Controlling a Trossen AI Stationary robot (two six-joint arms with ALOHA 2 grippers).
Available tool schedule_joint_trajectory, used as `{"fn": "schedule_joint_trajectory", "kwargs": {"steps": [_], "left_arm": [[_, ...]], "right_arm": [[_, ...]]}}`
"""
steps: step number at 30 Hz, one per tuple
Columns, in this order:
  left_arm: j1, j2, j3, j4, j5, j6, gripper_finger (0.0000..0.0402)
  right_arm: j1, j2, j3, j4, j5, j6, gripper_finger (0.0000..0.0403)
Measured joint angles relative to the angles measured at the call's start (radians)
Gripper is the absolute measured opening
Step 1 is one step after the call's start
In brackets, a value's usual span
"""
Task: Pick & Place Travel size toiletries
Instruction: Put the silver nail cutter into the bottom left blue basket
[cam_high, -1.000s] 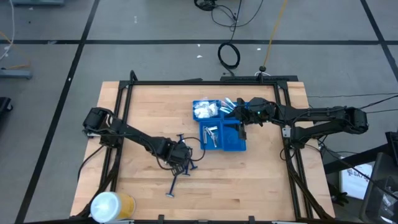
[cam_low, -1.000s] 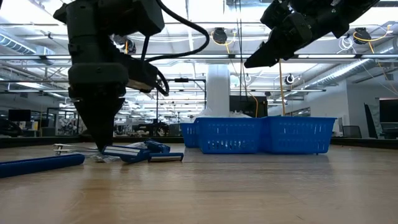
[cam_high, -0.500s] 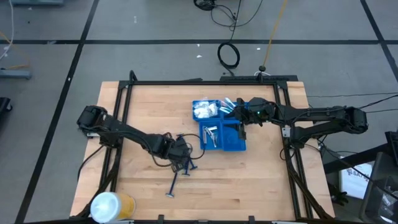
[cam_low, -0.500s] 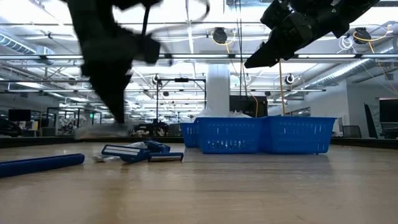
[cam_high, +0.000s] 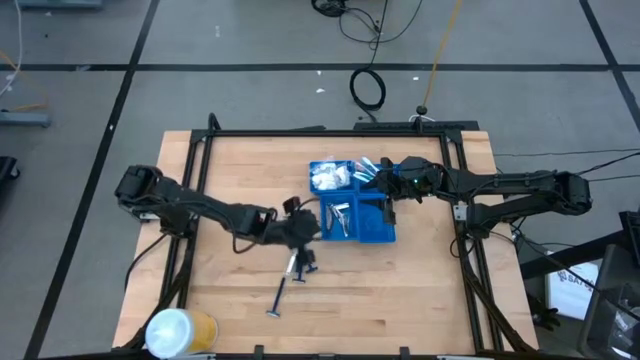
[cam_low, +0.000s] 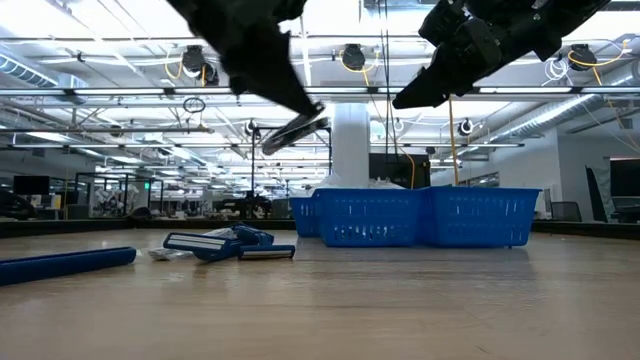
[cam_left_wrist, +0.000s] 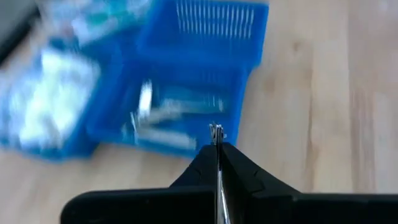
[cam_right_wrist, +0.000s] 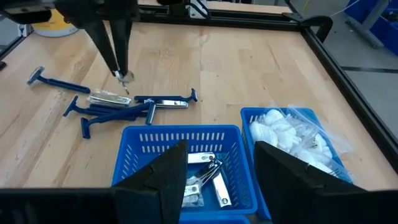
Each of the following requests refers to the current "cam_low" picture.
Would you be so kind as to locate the black distant station frame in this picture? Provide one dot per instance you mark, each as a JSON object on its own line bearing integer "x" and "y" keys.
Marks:
{"x": 100, "y": 174}

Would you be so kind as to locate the white toiletry packet clear wrap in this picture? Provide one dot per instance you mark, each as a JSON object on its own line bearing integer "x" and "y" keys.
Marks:
{"x": 322, "y": 186}
{"x": 387, "y": 185}

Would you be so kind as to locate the grey mesh office chair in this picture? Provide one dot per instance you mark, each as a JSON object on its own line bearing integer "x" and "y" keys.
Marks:
{"x": 566, "y": 211}

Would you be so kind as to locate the long ceiling light strip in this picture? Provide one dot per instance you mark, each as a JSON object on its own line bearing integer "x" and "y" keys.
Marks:
{"x": 125, "y": 91}

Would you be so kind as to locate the black aluminium table frame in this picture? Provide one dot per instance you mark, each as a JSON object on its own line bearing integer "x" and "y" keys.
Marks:
{"x": 75, "y": 227}

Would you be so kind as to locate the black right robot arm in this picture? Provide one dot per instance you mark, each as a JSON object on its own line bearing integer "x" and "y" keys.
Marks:
{"x": 550, "y": 20}

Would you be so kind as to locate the black leaning panel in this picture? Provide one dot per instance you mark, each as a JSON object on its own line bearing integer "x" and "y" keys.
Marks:
{"x": 596, "y": 200}

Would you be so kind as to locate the dark office chair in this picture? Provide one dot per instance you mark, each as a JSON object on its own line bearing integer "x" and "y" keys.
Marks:
{"x": 15, "y": 205}

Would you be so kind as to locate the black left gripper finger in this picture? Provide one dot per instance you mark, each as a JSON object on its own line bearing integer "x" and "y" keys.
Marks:
{"x": 285, "y": 85}

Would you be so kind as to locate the white building column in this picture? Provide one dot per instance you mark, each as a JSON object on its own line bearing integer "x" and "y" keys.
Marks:
{"x": 350, "y": 150}

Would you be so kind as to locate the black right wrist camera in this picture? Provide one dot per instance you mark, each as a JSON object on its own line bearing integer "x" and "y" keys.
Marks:
{"x": 442, "y": 22}

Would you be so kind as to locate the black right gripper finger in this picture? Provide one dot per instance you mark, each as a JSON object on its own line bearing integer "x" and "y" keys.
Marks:
{"x": 422, "y": 92}

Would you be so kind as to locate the large black monitor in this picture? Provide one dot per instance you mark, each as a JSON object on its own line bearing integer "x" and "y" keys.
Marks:
{"x": 625, "y": 177}

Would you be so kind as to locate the blue plastic mesh basket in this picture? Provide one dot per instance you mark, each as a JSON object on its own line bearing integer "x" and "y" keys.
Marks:
{"x": 370, "y": 220}
{"x": 480, "y": 220}
{"x": 302, "y": 217}

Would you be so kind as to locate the small silver foil tube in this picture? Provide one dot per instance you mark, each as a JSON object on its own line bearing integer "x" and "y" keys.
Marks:
{"x": 220, "y": 233}
{"x": 167, "y": 254}

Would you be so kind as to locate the black desk monitor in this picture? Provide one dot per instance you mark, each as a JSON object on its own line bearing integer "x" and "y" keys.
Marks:
{"x": 30, "y": 185}

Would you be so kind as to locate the black screen panel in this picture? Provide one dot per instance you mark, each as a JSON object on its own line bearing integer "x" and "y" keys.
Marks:
{"x": 400, "y": 170}

